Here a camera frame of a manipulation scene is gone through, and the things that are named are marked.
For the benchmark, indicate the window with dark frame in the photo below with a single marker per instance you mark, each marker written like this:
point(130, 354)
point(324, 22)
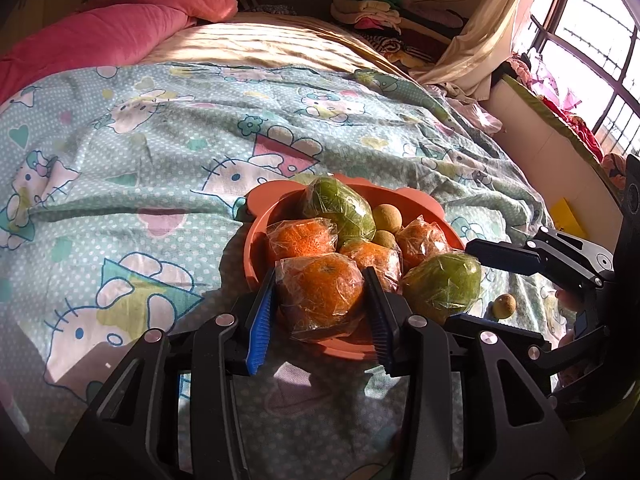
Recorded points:
point(600, 20)

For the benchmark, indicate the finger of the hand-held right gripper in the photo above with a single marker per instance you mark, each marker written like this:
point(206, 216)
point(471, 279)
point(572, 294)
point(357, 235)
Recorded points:
point(470, 324)
point(510, 259)

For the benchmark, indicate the cream curtain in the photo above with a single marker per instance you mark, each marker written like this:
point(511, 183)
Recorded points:
point(490, 25)

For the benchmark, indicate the person's right hand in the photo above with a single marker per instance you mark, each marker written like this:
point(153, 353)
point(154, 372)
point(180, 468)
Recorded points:
point(567, 301)

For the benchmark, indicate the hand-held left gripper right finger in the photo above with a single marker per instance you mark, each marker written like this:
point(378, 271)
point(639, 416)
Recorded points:
point(381, 327)

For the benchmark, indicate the yellow card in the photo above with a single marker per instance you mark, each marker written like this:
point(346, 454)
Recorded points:
point(570, 217)

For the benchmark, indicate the cartoon cat printed blanket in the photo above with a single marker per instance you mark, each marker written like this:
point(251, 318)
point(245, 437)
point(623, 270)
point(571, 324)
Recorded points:
point(150, 185)

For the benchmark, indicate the brown longan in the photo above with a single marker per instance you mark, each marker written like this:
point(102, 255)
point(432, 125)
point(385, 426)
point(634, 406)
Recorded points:
point(387, 216)
point(504, 306)
point(385, 240)

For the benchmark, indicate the beige striped bed sheet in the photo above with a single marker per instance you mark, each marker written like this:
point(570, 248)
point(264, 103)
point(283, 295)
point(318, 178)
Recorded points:
point(280, 42)

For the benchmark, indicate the pile of folded clothes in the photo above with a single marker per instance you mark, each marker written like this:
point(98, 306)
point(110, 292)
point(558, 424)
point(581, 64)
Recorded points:
point(390, 20)

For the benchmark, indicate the pink clothes by window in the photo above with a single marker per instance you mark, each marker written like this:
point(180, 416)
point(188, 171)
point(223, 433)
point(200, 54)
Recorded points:
point(575, 115)

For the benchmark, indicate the orange bear-eared bowl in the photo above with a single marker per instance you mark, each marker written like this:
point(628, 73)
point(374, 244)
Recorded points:
point(257, 245)

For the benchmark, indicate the pink quilt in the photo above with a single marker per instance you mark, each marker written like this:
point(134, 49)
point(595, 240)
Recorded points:
point(100, 25)

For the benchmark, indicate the green citrus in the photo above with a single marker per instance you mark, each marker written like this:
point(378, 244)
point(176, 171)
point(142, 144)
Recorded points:
point(442, 285)
point(340, 207)

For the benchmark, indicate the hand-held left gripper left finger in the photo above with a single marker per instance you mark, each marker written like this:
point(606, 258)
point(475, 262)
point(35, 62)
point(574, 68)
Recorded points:
point(260, 322)

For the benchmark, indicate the dark striped cloth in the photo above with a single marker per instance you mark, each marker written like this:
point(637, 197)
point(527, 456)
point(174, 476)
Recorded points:
point(265, 5)

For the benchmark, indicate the orange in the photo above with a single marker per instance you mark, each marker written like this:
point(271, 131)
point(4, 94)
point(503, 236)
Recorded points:
point(374, 257)
point(320, 295)
point(300, 239)
point(424, 242)

